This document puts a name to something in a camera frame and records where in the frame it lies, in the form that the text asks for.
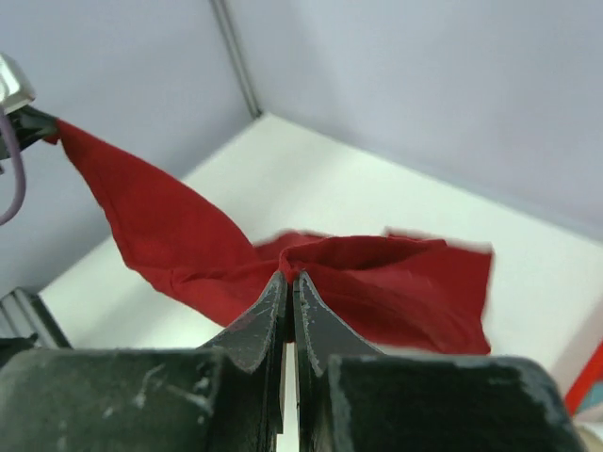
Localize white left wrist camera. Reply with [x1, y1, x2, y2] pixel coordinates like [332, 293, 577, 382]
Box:
[0, 53, 36, 114]

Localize red plastic bin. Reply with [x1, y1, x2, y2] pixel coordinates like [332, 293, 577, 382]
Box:
[564, 344, 603, 417]

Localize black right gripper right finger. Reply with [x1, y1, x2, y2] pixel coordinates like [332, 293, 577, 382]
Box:
[292, 273, 585, 452]

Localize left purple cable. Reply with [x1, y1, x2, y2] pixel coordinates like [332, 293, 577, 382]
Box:
[0, 110, 27, 226]

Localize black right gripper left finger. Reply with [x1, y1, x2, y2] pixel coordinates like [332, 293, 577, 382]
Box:
[1, 273, 287, 451]

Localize aluminium frame rail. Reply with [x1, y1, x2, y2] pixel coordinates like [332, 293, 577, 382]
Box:
[1, 288, 72, 348]

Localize dark red t-shirt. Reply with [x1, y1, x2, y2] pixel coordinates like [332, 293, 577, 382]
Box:
[50, 121, 494, 354]

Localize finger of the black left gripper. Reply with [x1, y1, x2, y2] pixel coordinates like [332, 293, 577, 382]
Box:
[8, 105, 57, 151]

